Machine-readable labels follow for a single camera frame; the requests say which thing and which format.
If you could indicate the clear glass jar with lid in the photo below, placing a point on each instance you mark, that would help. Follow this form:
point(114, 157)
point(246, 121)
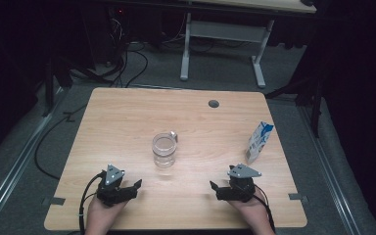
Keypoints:
point(164, 150)

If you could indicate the black metal stand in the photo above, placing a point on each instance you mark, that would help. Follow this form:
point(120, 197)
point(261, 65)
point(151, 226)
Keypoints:
point(316, 114)
point(49, 94)

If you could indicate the metal floor rail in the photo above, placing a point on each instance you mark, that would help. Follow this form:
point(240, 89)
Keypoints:
point(13, 169)
point(333, 182)

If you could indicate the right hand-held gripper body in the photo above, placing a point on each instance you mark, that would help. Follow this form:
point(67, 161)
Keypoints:
point(241, 189)

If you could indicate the dark box with red light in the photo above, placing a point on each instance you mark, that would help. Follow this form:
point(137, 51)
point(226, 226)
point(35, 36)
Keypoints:
point(117, 13)

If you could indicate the grey tape piece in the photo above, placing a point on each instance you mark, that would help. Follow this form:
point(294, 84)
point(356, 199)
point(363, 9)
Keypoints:
point(55, 201)
point(297, 197)

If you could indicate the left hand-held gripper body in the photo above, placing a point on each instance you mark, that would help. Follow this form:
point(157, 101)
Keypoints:
point(111, 192)

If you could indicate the white-framed wooden desk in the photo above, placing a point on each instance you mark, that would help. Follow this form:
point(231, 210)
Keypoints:
point(225, 31)

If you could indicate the person's left hand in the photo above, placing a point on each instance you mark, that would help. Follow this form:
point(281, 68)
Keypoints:
point(103, 213)

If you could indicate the white and blue pouch bag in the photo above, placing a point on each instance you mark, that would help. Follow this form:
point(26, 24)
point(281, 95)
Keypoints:
point(258, 142)

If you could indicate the person's right hand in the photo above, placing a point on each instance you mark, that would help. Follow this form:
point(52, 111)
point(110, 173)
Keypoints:
point(253, 210)

